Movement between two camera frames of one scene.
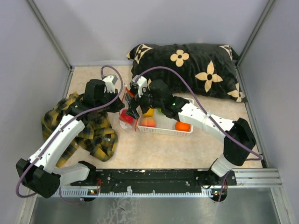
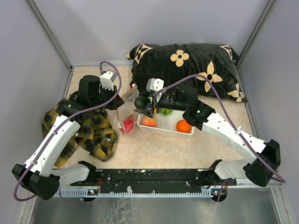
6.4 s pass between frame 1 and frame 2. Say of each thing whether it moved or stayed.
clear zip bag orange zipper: moved
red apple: moved
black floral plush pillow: stayed
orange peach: stayed
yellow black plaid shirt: stayed
